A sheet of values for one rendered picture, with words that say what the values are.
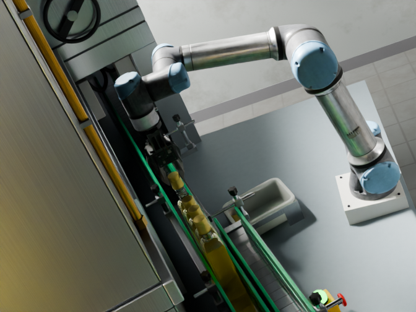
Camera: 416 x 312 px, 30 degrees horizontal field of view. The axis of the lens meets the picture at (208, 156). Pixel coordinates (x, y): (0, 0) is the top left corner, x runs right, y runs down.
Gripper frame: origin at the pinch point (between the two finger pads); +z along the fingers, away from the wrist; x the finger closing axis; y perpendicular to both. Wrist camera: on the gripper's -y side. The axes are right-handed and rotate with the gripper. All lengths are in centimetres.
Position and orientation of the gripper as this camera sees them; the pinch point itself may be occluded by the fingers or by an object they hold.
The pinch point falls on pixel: (174, 177)
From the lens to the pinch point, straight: 226.6
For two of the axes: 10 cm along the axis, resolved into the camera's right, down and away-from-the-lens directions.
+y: 2.9, 4.1, -8.6
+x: 8.8, -4.6, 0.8
